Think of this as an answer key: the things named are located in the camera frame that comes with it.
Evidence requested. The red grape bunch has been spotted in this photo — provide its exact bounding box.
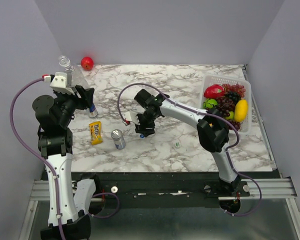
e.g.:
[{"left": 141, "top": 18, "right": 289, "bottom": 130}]
[{"left": 222, "top": 83, "right": 246, "bottom": 98}]

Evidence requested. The red apple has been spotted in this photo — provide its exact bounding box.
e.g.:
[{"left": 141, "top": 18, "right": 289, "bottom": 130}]
[{"left": 80, "top": 56, "right": 95, "bottom": 71}]

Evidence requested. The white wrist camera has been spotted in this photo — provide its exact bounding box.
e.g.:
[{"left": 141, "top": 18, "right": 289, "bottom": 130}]
[
  {"left": 123, "top": 111, "right": 140, "bottom": 126},
  {"left": 49, "top": 72, "right": 75, "bottom": 95}
]

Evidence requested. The black mounting base rail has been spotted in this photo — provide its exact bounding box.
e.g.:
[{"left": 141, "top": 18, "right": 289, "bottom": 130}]
[{"left": 64, "top": 170, "right": 251, "bottom": 210}]

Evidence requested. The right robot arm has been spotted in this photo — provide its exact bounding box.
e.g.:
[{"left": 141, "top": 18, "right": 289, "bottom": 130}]
[{"left": 134, "top": 89, "right": 241, "bottom": 196}]

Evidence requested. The clear unlabeled plastic bottle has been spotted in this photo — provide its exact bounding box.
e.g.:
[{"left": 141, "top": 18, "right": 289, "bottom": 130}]
[{"left": 58, "top": 55, "right": 90, "bottom": 89}]

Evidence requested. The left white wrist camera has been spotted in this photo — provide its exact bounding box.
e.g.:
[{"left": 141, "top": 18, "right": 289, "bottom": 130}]
[{"left": 49, "top": 72, "right": 75, "bottom": 95}]

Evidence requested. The upright red bull can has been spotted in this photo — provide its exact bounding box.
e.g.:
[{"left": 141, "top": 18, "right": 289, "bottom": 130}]
[{"left": 88, "top": 105, "right": 98, "bottom": 119}]

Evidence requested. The white plastic fruit basket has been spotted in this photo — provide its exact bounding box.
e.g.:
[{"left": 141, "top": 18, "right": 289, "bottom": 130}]
[{"left": 199, "top": 74, "right": 252, "bottom": 135}]

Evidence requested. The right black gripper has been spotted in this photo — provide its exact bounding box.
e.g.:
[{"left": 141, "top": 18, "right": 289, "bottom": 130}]
[{"left": 131, "top": 111, "right": 157, "bottom": 138}]

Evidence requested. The green white bottle cap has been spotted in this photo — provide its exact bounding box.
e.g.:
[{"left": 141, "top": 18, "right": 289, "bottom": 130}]
[{"left": 174, "top": 141, "right": 181, "bottom": 148}]

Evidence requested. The dark purple grape bunch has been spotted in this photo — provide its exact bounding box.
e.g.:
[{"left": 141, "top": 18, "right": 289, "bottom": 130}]
[{"left": 214, "top": 93, "right": 241, "bottom": 131}]

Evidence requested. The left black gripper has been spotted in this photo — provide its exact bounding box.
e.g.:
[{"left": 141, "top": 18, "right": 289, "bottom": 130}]
[{"left": 53, "top": 84, "right": 95, "bottom": 127}]

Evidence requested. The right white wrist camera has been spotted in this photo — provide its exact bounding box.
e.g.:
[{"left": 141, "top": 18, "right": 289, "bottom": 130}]
[{"left": 123, "top": 111, "right": 140, "bottom": 126}]

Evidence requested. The red dragon fruit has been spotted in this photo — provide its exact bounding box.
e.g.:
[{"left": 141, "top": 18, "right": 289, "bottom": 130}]
[{"left": 203, "top": 84, "right": 226, "bottom": 99}]

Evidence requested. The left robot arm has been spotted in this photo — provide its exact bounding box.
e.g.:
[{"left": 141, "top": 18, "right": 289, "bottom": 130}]
[{"left": 32, "top": 85, "right": 94, "bottom": 240}]

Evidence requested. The green striped ball fruit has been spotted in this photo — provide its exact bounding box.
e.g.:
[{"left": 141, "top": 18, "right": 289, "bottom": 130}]
[{"left": 202, "top": 98, "right": 218, "bottom": 110}]

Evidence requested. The tilted silver drink can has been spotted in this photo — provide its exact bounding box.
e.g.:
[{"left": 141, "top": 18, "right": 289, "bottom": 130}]
[{"left": 110, "top": 129, "right": 126, "bottom": 150}]

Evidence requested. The yellow m&m's candy bag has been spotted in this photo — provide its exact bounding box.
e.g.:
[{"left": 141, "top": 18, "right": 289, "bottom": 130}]
[{"left": 89, "top": 121, "right": 103, "bottom": 146}]

